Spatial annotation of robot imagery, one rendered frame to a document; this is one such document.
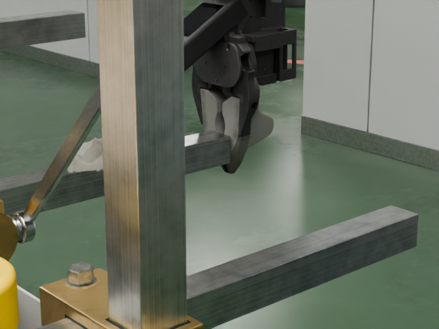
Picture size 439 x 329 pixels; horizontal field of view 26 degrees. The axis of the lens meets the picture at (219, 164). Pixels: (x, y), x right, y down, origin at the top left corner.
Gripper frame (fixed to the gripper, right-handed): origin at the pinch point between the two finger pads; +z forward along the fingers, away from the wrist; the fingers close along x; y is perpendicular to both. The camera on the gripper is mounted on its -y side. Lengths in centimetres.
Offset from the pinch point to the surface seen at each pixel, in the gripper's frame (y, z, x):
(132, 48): -32.9, -21.2, -30.9
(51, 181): -26.7, -6.9, -10.4
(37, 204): -27.4, -4.8, -9.1
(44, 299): -34.0, -2.9, -21.0
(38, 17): -7.4, -13.6, 23.8
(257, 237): 127, 85, 133
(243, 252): 116, 85, 127
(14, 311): -39.9, -6.8, -28.3
